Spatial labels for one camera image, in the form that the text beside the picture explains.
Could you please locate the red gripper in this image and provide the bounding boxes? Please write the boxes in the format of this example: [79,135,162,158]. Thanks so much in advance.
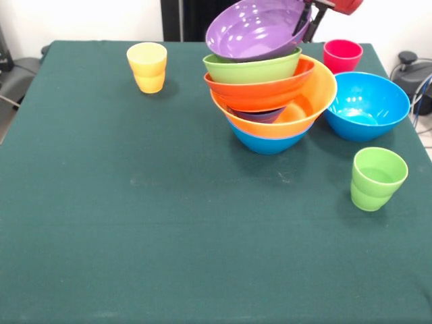
[292,0,365,44]

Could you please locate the purple bowl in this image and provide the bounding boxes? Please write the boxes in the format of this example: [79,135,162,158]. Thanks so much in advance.
[205,0,313,62]

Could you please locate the large yellow-orange bowl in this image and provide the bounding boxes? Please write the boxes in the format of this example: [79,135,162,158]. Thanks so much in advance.
[211,53,338,139]

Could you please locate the green bowl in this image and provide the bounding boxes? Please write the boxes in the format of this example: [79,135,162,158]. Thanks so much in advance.
[202,47,302,85]

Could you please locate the orange-red shallow bowl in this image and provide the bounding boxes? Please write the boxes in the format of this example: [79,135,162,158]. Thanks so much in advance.
[203,57,316,113]

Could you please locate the light blue bowl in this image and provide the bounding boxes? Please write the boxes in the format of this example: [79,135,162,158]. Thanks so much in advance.
[229,121,311,156]
[324,71,411,142]

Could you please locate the small dark blue bowl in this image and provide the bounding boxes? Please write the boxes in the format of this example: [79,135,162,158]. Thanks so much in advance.
[226,106,287,125]

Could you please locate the red cup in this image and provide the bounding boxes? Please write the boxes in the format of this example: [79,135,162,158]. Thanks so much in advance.
[323,38,365,76]

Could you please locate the yellow cup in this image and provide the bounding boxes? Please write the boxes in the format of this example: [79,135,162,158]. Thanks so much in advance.
[126,42,168,94]

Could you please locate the green cup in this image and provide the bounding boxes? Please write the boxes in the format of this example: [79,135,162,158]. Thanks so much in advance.
[350,146,409,213]

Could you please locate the dark green tablecloth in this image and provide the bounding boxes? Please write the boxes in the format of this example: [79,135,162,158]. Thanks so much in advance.
[0,40,432,324]

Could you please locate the grey office chair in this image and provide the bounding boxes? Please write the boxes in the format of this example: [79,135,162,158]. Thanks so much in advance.
[0,57,43,102]

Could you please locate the tangle of cables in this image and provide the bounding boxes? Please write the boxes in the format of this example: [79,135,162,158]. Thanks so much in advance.
[408,74,432,132]

